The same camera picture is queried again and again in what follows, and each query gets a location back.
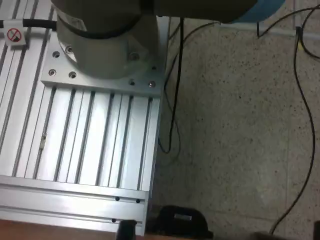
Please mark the aluminium profile robot table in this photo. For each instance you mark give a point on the aluminium profile robot table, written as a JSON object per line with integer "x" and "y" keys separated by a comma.
{"x": 87, "y": 137}

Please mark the black box device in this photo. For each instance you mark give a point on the black box device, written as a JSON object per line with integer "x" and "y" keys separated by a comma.
{"x": 177, "y": 220}

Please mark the white warning tag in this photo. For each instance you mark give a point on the white warning tag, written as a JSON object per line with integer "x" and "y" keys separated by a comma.
{"x": 15, "y": 33}

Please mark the aluminium robot mounting plate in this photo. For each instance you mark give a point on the aluminium robot mounting plate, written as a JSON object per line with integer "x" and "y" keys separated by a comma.
{"x": 100, "y": 83}

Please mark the silver blue UR5e robot arm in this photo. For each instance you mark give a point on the silver blue UR5e robot arm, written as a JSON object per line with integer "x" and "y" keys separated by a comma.
{"x": 105, "y": 50}

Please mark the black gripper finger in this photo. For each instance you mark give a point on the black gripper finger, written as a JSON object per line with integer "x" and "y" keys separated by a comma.
{"x": 127, "y": 230}

